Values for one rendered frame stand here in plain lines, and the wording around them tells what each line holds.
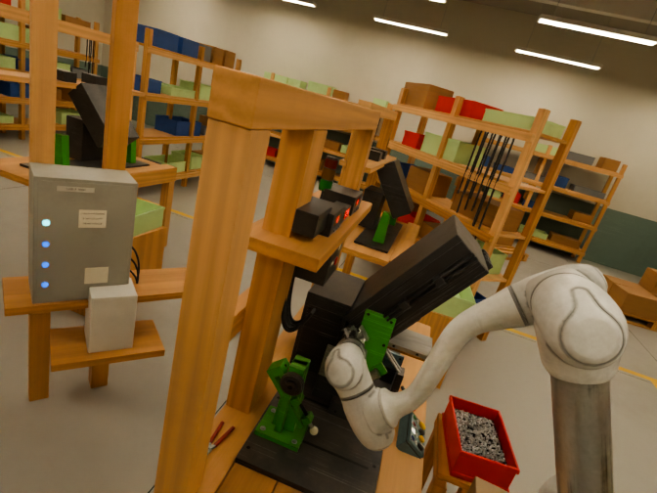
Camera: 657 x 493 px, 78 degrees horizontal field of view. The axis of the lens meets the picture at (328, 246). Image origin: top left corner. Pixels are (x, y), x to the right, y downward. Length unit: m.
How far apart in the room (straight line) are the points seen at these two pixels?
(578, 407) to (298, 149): 0.86
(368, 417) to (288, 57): 10.56
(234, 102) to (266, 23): 10.90
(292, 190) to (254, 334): 0.48
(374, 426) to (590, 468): 0.47
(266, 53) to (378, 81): 2.99
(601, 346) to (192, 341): 0.78
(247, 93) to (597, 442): 0.91
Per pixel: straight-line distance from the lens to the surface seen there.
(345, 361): 1.09
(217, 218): 0.82
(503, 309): 1.03
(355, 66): 10.75
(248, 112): 0.76
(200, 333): 0.94
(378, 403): 1.15
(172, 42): 6.60
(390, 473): 1.49
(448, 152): 4.69
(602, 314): 0.83
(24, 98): 8.98
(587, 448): 0.99
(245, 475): 1.38
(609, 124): 10.85
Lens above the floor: 1.93
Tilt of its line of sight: 19 degrees down
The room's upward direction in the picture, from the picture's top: 15 degrees clockwise
